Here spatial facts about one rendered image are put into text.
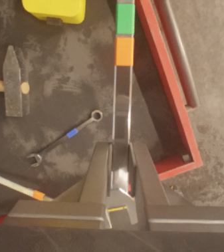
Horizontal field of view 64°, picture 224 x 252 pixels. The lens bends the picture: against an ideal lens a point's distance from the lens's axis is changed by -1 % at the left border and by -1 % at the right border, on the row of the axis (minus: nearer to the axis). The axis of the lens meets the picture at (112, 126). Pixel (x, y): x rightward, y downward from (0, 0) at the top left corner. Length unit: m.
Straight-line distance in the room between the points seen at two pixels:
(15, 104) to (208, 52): 1.20
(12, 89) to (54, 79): 0.07
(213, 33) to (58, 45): 1.15
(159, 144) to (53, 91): 0.21
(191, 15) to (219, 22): 0.18
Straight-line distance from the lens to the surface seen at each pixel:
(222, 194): 1.71
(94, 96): 0.31
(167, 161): 0.34
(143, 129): 0.32
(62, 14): 0.29
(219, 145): 1.49
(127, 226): 1.26
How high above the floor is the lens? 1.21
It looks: 74 degrees down
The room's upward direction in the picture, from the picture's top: 174 degrees counter-clockwise
